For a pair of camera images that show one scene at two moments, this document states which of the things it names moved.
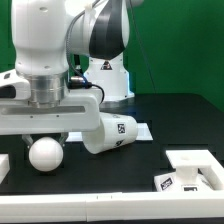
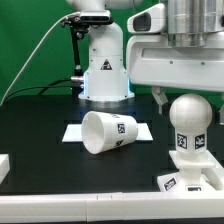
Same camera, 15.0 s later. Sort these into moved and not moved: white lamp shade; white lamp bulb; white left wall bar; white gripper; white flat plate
Moved: white lamp bulb; white gripper
Not moved: white left wall bar; white lamp shade; white flat plate
